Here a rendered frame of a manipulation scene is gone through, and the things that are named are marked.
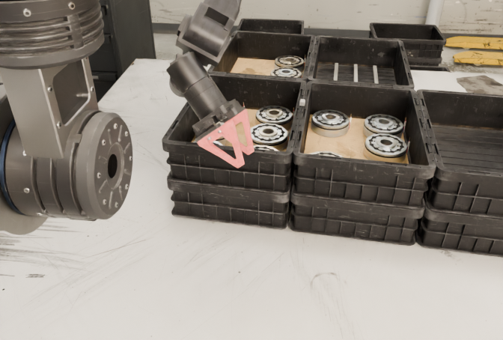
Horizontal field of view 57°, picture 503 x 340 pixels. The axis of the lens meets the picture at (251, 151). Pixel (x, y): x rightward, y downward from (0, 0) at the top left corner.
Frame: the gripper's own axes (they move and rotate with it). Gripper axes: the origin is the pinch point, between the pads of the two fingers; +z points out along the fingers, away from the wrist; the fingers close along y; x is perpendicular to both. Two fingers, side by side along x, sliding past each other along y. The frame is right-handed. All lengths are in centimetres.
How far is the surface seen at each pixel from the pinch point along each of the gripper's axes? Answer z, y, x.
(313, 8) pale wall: -46, 368, -24
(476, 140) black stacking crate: 35, 53, -40
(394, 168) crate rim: 21.1, 19.8, -19.7
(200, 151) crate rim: -4.1, 19.9, 13.7
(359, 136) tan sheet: 17, 49, -15
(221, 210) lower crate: 10.9, 26.9, 20.8
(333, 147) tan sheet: 14.8, 43.0, -8.7
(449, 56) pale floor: 56, 354, -98
